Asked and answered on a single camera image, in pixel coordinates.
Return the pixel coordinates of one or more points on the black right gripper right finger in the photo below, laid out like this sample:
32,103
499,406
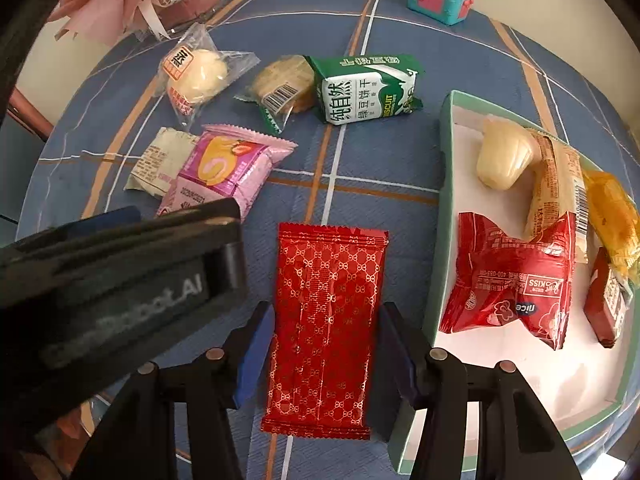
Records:
516,436

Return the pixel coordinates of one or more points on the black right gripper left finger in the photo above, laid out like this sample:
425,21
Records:
135,438

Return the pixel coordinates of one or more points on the cream white snack pack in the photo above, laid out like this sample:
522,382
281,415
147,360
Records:
156,170

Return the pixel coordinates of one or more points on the red heart snack pack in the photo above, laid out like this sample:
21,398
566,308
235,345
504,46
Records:
502,279

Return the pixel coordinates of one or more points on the dark red biscuit pack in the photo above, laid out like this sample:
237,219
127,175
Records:
606,302

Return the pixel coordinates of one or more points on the pink swiss roll pack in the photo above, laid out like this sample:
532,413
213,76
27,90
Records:
228,161

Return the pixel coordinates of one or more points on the orange cake wrapper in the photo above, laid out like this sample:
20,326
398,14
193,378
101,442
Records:
615,220

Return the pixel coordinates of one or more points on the red gold-patterned snack bar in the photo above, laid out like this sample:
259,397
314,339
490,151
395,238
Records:
328,291

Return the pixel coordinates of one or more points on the tan red-printed snack pack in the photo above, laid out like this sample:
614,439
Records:
558,188

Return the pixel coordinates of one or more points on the white bun clear wrapper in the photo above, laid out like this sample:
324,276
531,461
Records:
195,71

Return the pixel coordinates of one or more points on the pale yellow bun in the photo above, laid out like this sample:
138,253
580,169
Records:
507,150

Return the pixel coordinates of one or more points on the round cookie green-edged wrapper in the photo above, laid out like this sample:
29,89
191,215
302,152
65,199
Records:
282,89

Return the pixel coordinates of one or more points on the green biscuit pack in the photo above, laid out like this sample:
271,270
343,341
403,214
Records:
365,87

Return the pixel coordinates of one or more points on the teal-rimmed white tray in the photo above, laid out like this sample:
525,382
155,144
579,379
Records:
590,392

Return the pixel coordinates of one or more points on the dark blue-grey cabinet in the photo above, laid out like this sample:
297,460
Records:
24,131

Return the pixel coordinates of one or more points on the blue plaid tablecloth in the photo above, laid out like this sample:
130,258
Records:
385,174

